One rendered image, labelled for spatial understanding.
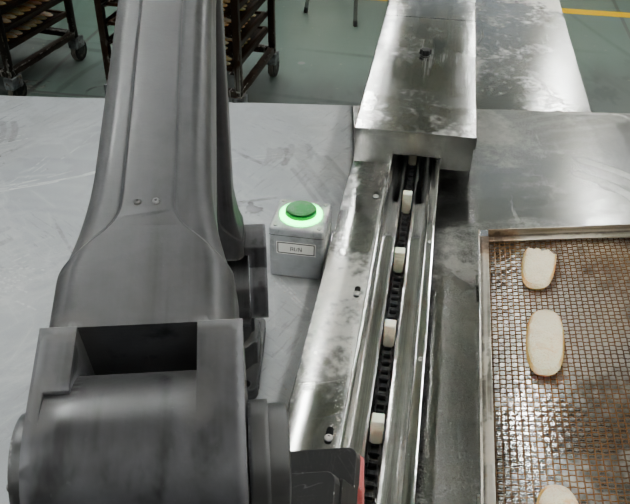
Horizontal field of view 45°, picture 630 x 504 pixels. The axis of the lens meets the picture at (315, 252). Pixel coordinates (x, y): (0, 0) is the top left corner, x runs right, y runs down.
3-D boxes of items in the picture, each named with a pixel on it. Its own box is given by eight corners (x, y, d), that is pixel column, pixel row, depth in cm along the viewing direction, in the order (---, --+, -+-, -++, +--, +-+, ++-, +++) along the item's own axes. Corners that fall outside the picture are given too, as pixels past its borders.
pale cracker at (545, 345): (526, 311, 82) (526, 303, 82) (563, 312, 81) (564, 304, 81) (524, 376, 74) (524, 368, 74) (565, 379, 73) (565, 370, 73)
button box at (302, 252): (280, 261, 107) (279, 194, 101) (335, 267, 106) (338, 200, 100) (267, 297, 101) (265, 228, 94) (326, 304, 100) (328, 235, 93)
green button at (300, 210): (288, 208, 99) (288, 198, 98) (318, 211, 99) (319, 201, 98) (282, 225, 96) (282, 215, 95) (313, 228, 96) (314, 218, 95)
